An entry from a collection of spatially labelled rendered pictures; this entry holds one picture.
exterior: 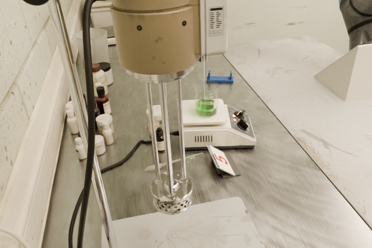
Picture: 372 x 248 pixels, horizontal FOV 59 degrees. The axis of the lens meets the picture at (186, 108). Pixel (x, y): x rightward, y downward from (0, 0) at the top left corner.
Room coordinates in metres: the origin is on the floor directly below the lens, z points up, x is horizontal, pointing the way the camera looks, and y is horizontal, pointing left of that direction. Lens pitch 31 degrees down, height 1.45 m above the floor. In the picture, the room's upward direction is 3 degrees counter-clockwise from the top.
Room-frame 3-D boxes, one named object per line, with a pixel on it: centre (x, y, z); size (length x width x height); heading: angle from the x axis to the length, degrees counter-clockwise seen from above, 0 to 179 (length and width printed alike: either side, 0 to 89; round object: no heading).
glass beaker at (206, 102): (0.75, -0.05, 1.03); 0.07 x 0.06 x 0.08; 93
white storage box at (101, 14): (1.99, 0.38, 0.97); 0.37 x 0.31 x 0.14; 10
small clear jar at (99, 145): (0.71, 0.24, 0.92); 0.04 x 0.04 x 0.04
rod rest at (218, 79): (1.11, -0.13, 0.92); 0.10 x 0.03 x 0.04; 80
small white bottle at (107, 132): (0.75, 0.22, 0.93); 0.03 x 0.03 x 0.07
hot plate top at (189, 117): (0.76, -0.05, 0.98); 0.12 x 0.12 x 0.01; 88
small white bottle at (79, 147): (0.69, 0.28, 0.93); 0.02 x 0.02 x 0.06
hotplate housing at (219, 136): (0.76, -0.07, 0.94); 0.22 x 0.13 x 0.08; 88
